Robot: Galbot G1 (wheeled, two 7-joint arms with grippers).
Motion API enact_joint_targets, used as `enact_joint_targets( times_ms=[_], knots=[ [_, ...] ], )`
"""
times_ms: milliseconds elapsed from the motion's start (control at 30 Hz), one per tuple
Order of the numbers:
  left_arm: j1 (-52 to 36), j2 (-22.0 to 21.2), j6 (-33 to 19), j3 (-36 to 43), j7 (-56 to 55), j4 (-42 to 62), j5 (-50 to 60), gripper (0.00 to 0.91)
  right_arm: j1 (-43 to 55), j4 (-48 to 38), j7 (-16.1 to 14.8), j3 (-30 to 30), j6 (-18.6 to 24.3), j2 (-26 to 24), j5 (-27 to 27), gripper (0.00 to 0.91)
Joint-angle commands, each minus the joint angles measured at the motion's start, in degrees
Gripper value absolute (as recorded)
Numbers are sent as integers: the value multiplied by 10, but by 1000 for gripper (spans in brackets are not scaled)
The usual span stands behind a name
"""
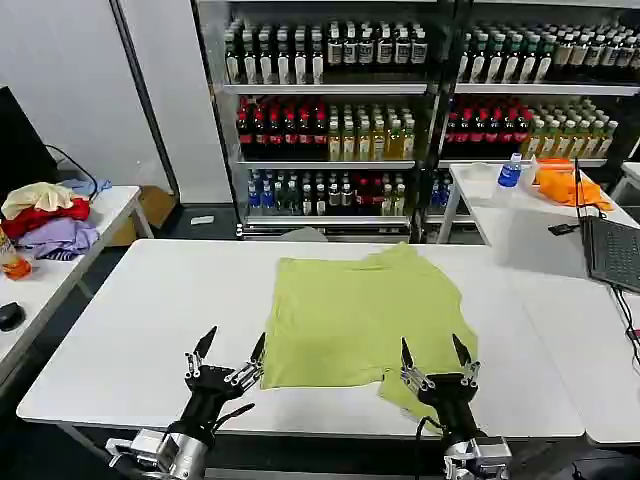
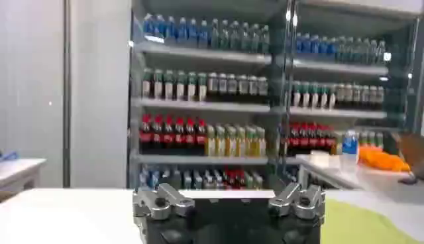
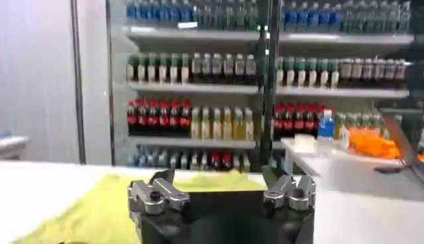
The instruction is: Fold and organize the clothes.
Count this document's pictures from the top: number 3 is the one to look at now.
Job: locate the orange cloth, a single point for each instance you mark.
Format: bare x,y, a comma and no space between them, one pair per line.
372,144

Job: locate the white side table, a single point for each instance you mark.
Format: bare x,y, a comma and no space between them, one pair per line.
357,175

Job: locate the white desk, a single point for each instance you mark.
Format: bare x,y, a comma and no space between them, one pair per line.
11,144

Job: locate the black wall strip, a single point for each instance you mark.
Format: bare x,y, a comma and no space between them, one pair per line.
79,99

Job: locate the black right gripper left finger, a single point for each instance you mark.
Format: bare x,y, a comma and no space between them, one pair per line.
165,195

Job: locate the yellow-green shirt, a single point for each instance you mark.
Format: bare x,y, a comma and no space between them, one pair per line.
99,212

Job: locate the small black device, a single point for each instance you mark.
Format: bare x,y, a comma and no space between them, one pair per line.
391,169

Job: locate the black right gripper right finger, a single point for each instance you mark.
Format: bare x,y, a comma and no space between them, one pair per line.
291,194

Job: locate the blue-label water bottle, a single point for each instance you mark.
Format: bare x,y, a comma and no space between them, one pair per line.
326,124

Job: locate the shelf unit with drink bottles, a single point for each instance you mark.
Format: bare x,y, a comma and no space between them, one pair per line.
192,86
341,73

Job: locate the small white bottle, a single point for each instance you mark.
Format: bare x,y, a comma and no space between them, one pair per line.
345,137

